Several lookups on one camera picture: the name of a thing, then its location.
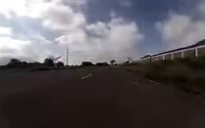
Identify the white dashed centre line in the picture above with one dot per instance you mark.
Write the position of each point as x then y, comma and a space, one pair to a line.
86, 76

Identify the pole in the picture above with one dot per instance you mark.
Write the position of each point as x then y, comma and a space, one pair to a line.
67, 56

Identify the dark asphalt road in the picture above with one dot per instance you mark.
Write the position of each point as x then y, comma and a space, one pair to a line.
90, 100

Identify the row of dark trees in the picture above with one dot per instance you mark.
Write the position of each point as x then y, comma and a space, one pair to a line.
56, 62

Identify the grass verge with bushes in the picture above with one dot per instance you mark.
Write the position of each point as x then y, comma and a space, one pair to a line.
183, 73

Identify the white post wall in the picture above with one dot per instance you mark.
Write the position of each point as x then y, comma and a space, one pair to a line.
183, 53

